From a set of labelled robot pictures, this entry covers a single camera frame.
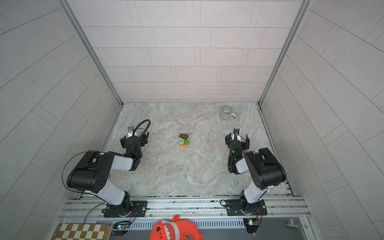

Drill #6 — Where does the dark brown block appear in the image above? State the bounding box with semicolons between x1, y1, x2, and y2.
179;134;189;140

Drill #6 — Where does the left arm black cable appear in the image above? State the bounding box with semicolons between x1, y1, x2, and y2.
61;119;152;224

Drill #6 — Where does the red shark plush toy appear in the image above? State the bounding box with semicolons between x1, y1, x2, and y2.
150;215;204;240

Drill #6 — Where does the aluminium corner post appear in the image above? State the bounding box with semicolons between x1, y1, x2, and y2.
58;0;124;107
258;0;312;106

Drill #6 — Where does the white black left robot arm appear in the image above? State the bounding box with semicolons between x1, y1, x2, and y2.
64;131;149;218

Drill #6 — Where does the wooden chessboard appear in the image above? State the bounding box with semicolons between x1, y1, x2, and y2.
51;224;112;240

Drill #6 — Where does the aluminium corner post left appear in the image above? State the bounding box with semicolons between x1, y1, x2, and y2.
58;0;124;107

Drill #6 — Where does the left controller circuit board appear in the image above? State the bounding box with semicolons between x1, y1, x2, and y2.
112;221;132;237

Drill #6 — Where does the striped ceramic mug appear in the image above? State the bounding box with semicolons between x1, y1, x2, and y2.
220;106;237;120

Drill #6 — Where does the right controller circuit board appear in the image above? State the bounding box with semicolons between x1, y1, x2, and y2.
243;218;261;234

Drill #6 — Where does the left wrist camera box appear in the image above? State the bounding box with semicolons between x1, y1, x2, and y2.
126;126;135;139

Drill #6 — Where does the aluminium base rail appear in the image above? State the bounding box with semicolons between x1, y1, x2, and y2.
58;196;311;223

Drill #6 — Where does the aluminium corner post right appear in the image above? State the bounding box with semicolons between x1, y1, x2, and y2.
258;0;312;106

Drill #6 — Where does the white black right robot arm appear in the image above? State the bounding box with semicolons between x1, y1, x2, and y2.
225;128;287;216

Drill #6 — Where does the controller circuit board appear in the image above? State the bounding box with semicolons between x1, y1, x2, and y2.
243;218;261;234
112;221;132;237

